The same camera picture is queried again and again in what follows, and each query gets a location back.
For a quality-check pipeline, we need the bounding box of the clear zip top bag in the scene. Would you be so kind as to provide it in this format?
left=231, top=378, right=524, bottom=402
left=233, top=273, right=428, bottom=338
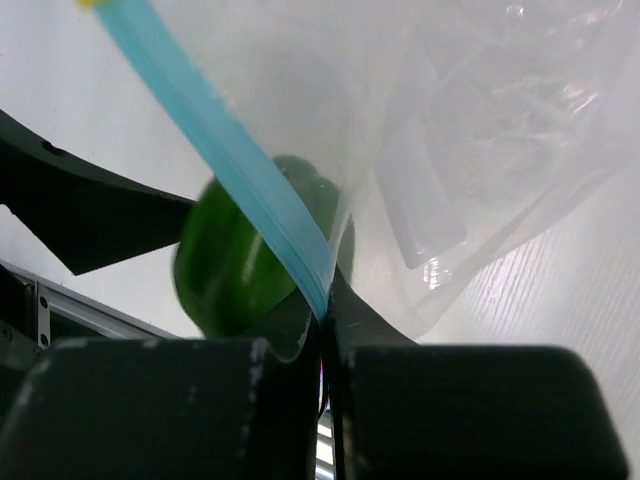
left=85, top=1, right=639, bottom=339

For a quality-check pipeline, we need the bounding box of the aluminium mounting rail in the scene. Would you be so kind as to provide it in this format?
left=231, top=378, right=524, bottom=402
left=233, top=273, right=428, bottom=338
left=1, top=261, right=175, bottom=349

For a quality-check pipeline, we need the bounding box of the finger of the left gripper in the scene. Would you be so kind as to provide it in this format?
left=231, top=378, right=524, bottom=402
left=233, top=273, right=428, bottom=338
left=1, top=113, right=194, bottom=275

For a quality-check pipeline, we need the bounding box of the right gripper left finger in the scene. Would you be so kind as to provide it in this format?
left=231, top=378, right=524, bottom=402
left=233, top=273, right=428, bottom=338
left=1, top=292, right=320, bottom=479

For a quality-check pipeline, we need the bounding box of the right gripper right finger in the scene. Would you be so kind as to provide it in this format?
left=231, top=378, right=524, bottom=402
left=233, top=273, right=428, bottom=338
left=327, top=274, right=630, bottom=479

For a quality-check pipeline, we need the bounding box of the green bell pepper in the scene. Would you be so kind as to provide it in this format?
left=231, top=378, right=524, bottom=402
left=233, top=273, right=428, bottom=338
left=173, top=155, right=356, bottom=339

